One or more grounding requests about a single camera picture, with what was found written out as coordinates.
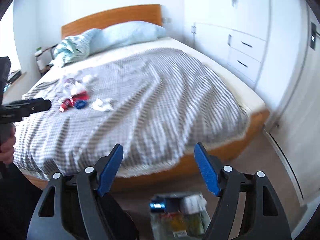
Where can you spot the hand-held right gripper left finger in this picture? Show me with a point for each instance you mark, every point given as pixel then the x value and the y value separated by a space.
pixel 110 172

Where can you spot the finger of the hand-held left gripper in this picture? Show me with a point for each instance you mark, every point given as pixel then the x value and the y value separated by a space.
pixel 32 106

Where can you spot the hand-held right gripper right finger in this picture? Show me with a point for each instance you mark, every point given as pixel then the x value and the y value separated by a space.
pixel 207 170

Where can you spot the red snack wrapper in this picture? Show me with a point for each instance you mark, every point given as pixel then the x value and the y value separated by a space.
pixel 66 105
pixel 81 96

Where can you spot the white tissue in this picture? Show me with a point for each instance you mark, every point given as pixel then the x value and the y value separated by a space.
pixel 89 78
pixel 101 105
pixel 77 88

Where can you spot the clear plastic bag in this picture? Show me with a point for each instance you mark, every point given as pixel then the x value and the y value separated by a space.
pixel 155 227

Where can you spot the person's left hand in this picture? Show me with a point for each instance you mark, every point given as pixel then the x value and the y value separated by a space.
pixel 10 152

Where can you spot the dark flat box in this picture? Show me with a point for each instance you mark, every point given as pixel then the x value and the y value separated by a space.
pixel 15 76

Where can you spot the bedside table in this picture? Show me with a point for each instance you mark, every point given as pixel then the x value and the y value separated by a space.
pixel 47 68

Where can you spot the small white box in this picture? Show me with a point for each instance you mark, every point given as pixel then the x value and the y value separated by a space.
pixel 38 52

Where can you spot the crumpled floral quilt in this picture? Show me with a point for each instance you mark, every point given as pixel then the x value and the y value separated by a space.
pixel 72 50

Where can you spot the checkered blanket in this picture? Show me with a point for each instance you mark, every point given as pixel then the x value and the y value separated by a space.
pixel 162 105

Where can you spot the white wardrobe drawer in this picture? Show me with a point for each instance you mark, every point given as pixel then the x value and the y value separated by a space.
pixel 237 70
pixel 252 40

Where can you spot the cream mattress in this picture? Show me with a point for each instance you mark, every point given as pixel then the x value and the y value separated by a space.
pixel 212 65

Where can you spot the light blue pillow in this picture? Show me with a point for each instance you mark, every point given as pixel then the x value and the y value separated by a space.
pixel 125 36

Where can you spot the white door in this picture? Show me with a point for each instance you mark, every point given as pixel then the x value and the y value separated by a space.
pixel 295 80

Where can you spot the white wardrobe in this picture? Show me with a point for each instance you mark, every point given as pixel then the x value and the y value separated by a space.
pixel 212 10

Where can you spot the wooden bed frame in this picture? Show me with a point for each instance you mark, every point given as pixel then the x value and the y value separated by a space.
pixel 112 17

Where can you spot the wall socket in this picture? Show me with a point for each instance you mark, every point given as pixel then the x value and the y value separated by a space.
pixel 167 20

